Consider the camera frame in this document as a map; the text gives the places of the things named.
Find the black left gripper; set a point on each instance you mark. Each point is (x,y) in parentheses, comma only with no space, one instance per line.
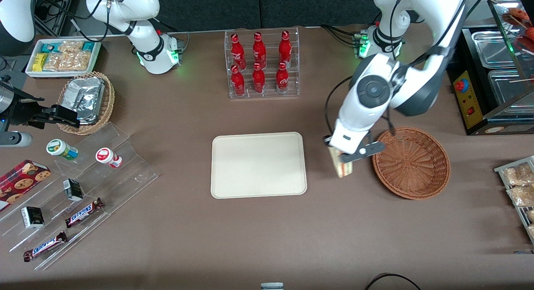
(325,138)

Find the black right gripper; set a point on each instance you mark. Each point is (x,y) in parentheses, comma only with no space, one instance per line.
(23,113)

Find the triangular white sandwich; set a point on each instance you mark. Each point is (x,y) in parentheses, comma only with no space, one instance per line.
(343,170)

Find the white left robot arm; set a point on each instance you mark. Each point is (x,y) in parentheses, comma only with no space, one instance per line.
(417,85)

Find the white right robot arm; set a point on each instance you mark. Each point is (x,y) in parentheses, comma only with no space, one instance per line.
(147,52)

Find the tan wicker basket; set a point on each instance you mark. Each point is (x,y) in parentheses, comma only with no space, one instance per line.
(107,102)

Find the brown wicker basket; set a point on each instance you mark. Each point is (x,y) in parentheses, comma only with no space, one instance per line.
(411,165)

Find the cream plastic tray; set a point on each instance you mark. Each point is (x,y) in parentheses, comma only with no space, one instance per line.
(258,165)

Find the grey metal snack tray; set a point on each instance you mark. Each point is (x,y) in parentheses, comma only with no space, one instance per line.
(500,170)

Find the green lid yogurt cup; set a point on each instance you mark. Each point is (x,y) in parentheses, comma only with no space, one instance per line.
(60,149)

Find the stacked aluminium foil containers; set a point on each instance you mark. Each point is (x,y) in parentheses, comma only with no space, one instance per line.
(85,98)

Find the white snack bin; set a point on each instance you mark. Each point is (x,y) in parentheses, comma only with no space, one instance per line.
(29,71)

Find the clear nut snack pack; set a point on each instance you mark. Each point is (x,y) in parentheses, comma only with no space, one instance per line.
(70,47)
(52,62)
(75,61)

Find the yellow snack pack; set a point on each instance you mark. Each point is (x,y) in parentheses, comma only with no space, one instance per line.
(40,62)

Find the red lid yogurt cup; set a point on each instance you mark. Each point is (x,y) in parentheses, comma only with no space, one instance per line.
(106,156)

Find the red plaid cookie box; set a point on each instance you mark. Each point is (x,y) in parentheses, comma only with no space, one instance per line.
(21,183)

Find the teal snack pack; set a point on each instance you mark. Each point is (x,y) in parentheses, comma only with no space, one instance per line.
(88,46)
(51,47)

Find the small black carton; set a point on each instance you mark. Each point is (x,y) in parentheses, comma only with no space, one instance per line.
(73,190)
(32,217)

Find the red cola bottle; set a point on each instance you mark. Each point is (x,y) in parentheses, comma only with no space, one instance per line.
(258,80)
(238,82)
(282,79)
(259,50)
(237,51)
(285,48)

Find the clear acrylic bottle rack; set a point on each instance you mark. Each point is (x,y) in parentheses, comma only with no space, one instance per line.
(267,94)

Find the clear acrylic stepped display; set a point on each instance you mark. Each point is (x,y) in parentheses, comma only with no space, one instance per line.
(125,177)

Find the brown Snickers bar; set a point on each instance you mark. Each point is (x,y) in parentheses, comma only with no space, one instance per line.
(83,213)
(45,246)

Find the black food warmer cabinet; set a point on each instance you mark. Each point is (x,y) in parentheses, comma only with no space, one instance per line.
(471,110)

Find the grey cylindrical object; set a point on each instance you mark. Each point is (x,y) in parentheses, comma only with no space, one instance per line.
(272,286)

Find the steel warmer pan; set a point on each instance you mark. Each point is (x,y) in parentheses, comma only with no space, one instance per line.
(492,50)
(507,89)

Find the clear bagged pastry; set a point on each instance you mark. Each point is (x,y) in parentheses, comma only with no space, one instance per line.
(517,175)
(530,216)
(521,196)

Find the orange skewered food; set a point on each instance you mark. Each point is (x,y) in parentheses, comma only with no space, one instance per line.
(521,21)

